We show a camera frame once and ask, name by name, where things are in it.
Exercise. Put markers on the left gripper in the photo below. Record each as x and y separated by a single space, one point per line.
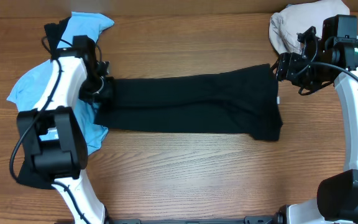
93 90

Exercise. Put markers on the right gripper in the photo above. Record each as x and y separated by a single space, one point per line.
282 68

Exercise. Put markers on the black t-shirt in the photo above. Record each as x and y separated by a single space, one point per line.
243 101

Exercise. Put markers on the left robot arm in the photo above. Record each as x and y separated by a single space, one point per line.
51 152

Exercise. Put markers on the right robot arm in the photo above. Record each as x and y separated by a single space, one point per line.
331 59

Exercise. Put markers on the folded beige trousers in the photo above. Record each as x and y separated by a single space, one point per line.
285 25

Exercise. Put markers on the light blue shirt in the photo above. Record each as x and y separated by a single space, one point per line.
30 87

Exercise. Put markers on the black garment under pile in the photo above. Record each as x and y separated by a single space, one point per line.
53 33

